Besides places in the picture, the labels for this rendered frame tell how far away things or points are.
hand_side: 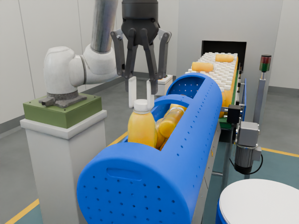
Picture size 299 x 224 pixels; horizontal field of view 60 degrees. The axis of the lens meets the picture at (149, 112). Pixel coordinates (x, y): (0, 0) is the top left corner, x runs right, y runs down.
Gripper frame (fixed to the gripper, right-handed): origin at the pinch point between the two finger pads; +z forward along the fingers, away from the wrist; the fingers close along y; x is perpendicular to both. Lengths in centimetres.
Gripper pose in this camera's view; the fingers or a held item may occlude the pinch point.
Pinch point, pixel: (141, 93)
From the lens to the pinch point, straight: 60.5
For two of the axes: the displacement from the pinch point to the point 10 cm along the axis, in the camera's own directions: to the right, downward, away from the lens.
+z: 0.0, 9.3, 3.7
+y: 9.4, 1.2, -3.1
